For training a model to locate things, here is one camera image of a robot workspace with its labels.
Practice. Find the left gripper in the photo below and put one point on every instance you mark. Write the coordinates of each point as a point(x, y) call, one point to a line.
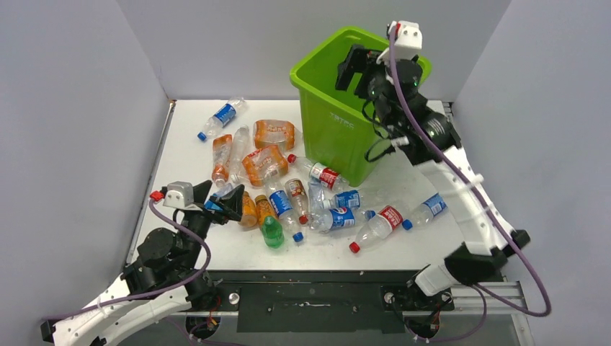
point(232, 206)

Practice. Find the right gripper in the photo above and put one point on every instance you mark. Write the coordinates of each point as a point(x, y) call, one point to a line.
point(355, 62)

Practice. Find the crushed blue label bottle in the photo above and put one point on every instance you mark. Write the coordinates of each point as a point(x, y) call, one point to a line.
point(214, 207)

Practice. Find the pepsi bottle blue cap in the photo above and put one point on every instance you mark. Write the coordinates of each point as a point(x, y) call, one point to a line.
point(282, 206)

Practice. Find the green bottle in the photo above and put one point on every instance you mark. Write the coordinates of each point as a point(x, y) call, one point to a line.
point(272, 232)

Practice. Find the large pepsi bottle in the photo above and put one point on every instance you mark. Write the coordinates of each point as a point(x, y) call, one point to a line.
point(324, 221)

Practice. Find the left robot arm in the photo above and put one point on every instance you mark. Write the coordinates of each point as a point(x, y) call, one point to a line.
point(169, 274)

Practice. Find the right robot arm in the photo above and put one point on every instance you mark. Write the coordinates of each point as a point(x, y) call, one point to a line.
point(433, 146)

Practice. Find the green plastic bin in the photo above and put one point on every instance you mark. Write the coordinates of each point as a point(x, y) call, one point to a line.
point(341, 128)

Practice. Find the red label bottle by bin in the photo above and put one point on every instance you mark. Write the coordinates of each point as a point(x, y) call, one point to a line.
point(319, 172)

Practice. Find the orange juice bottle left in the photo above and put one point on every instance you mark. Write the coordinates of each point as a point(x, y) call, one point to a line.
point(249, 217)

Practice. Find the orange juice bottle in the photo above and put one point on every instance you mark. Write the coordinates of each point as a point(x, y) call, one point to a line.
point(249, 217)
point(264, 209)

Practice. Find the orange juice bottle right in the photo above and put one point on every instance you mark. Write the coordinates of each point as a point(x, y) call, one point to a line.
point(264, 209)

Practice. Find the small orange label bottle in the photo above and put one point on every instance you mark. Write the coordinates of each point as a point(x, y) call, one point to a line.
point(221, 152)

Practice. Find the orange crushed bottle middle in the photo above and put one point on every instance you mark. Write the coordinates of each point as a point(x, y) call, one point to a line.
point(265, 162)

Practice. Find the orange crushed bottle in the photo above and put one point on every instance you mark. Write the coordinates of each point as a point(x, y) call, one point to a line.
point(265, 162)
point(275, 132)

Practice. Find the clear bottle no label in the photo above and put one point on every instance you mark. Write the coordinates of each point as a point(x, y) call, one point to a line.
point(238, 152)

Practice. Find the brown label red cap bottle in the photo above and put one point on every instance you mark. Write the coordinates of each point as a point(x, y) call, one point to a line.
point(298, 198)

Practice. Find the orange crushed bottle top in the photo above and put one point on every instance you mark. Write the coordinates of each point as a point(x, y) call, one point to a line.
point(275, 132)

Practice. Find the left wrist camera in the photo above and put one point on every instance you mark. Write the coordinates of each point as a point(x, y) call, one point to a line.
point(177, 195)

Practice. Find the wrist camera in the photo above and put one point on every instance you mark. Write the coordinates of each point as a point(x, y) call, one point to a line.
point(177, 195)
point(407, 41)

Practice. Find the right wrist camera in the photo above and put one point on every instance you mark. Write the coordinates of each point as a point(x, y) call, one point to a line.
point(407, 41)

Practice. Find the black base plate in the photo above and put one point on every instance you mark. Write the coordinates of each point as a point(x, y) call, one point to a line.
point(323, 301)

